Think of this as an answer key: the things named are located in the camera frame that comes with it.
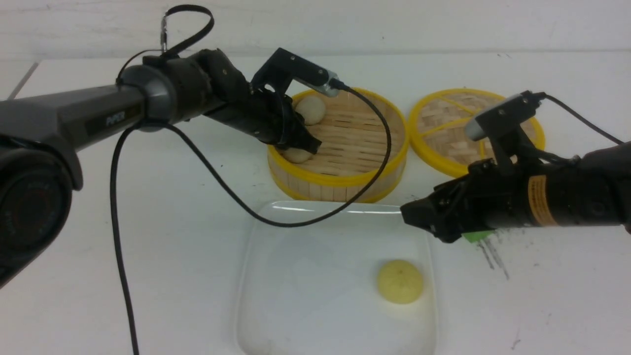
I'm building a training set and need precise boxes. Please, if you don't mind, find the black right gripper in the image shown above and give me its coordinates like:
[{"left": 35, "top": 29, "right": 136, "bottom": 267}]
[{"left": 400, "top": 160, "right": 535, "bottom": 244}]

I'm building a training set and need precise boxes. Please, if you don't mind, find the yellow-rimmed bamboo steamer lid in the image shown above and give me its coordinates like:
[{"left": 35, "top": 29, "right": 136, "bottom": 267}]
[{"left": 408, "top": 89, "right": 545, "bottom": 178}]

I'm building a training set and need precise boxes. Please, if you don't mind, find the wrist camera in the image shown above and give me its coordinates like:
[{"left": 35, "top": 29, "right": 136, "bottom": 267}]
[
  {"left": 464, "top": 91, "right": 543, "bottom": 176},
  {"left": 251, "top": 48, "right": 346, "bottom": 97}
]

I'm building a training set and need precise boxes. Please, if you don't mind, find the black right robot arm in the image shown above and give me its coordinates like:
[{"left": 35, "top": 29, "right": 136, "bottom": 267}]
[{"left": 400, "top": 142, "right": 630, "bottom": 243}]

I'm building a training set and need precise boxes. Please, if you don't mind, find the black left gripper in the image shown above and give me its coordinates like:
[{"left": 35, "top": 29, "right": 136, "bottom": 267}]
[{"left": 205, "top": 82, "right": 322, "bottom": 153}]

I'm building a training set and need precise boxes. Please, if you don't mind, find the white steamed bun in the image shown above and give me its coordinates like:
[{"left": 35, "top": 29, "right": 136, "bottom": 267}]
[
  {"left": 295, "top": 95, "right": 326, "bottom": 126},
  {"left": 281, "top": 148, "right": 313, "bottom": 164}
]

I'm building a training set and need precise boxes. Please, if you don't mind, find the white square plate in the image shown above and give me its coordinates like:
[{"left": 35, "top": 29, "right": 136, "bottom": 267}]
[{"left": 234, "top": 204, "right": 439, "bottom": 355}]

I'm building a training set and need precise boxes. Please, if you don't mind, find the black camera cable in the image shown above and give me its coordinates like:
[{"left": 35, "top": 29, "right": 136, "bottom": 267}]
[
  {"left": 110, "top": 87, "right": 392, "bottom": 355},
  {"left": 540, "top": 93, "right": 627, "bottom": 146}
]

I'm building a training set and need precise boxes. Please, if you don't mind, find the white steamed bun front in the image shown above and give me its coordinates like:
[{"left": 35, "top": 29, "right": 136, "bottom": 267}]
[{"left": 281, "top": 148, "right": 313, "bottom": 164}]

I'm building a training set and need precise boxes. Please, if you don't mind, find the black right camera cable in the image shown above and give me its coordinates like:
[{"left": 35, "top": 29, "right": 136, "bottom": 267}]
[{"left": 540, "top": 93, "right": 627, "bottom": 146}]

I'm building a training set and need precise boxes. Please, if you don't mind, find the green cube block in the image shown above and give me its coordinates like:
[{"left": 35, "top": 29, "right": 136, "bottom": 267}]
[{"left": 462, "top": 231, "right": 493, "bottom": 244}]

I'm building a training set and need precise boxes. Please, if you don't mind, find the yellow-rimmed bamboo steamer basket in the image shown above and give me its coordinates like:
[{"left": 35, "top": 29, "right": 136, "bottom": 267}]
[{"left": 267, "top": 88, "right": 410, "bottom": 204}]

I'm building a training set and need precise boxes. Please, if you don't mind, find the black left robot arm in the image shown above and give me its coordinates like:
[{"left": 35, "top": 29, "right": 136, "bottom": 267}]
[{"left": 0, "top": 4, "right": 337, "bottom": 285}]

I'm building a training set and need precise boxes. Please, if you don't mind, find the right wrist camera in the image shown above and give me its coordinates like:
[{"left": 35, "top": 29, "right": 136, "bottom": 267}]
[{"left": 464, "top": 91, "right": 543, "bottom": 176}]

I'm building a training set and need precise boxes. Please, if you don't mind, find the black left camera cable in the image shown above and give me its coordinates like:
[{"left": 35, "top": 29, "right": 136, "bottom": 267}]
[{"left": 110, "top": 87, "right": 392, "bottom": 355}]

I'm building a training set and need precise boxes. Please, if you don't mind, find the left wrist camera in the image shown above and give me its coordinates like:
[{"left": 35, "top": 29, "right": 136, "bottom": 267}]
[{"left": 251, "top": 48, "right": 346, "bottom": 97}]

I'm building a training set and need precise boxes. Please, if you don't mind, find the yellow steamed bun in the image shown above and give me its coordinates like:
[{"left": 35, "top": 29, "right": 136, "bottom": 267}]
[{"left": 377, "top": 260, "right": 424, "bottom": 305}]

